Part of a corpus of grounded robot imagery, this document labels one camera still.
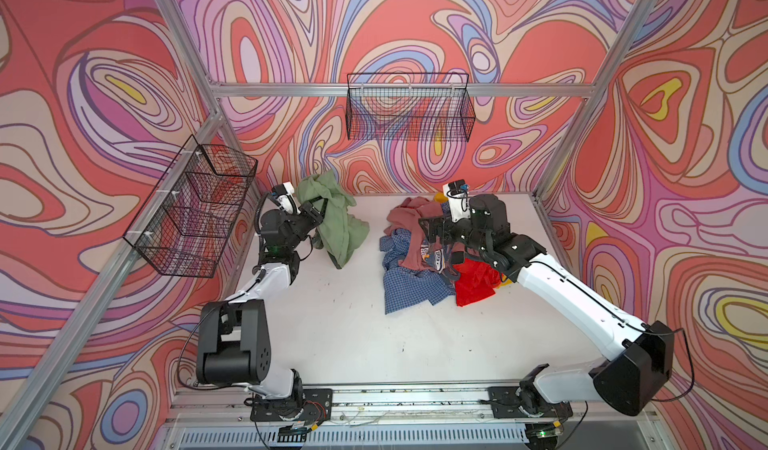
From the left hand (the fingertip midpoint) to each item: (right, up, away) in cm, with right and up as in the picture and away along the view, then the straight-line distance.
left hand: (331, 196), depth 82 cm
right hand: (+28, -7, -5) cm, 30 cm away
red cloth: (+44, -26, +11) cm, 52 cm away
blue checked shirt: (+22, -27, +11) cm, 37 cm away
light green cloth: (+2, -10, -1) cm, 10 cm away
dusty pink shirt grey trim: (+23, -5, +22) cm, 32 cm away
